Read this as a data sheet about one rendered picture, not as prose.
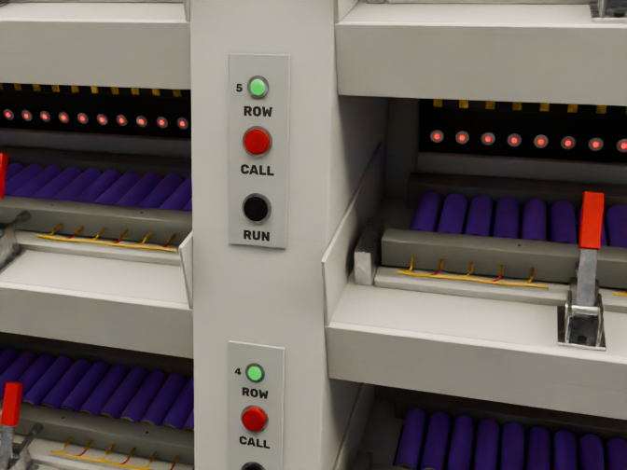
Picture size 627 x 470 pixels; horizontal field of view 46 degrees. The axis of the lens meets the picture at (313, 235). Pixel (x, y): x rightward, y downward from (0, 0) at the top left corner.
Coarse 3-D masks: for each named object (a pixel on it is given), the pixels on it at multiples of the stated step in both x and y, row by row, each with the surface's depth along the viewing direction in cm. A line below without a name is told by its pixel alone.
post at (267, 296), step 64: (192, 0) 46; (256, 0) 45; (320, 0) 44; (192, 64) 47; (320, 64) 44; (192, 128) 48; (320, 128) 45; (384, 128) 63; (192, 192) 49; (320, 192) 46; (192, 256) 50; (256, 256) 48; (320, 256) 47; (256, 320) 49; (320, 320) 48; (320, 384) 49; (320, 448) 50
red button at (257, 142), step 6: (252, 132) 46; (258, 132) 46; (264, 132) 46; (246, 138) 46; (252, 138) 46; (258, 138) 46; (264, 138) 46; (246, 144) 46; (252, 144) 46; (258, 144) 46; (264, 144) 46; (252, 150) 46; (258, 150) 46; (264, 150) 46
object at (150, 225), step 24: (0, 216) 61; (48, 216) 60; (72, 216) 59; (96, 216) 59; (120, 216) 58; (144, 216) 58; (168, 216) 57; (72, 240) 58; (120, 240) 57; (144, 240) 57; (168, 240) 58
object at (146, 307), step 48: (0, 144) 72; (48, 144) 71; (96, 144) 69; (144, 144) 68; (48, 240) 60; (96, 240) 60; (0, 288) 55; (48, 288) 54; (96, 288) 53; (144, 288) 53; (192, 288) 50; (48, 336) 56; (96, 336) 54; (144, 336) 53; (192, 336) 52
